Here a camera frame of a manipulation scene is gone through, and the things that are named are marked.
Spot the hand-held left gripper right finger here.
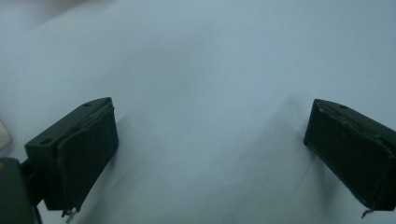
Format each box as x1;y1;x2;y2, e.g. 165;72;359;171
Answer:
303;98;396;213

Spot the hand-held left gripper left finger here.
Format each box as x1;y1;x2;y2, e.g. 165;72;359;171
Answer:
24;96;120;217

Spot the pale grey table mat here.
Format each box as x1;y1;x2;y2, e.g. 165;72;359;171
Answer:
0;0;396;224

